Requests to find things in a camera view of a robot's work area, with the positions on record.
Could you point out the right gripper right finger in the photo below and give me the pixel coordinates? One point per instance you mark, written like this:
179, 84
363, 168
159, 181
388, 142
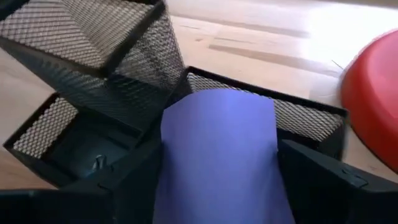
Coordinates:
342, 199

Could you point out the purple sticky note pad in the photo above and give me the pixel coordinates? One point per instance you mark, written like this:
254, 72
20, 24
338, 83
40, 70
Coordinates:
217, 155

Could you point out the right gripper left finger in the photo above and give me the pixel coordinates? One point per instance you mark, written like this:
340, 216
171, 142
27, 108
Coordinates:
93, 205

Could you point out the blue binder clip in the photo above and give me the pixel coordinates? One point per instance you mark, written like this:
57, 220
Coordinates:
99, 163

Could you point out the red desk lamp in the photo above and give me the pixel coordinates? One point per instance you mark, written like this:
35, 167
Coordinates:
373, 99

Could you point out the black mesh desk organizer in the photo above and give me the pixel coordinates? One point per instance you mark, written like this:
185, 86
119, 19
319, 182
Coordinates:
93, 37

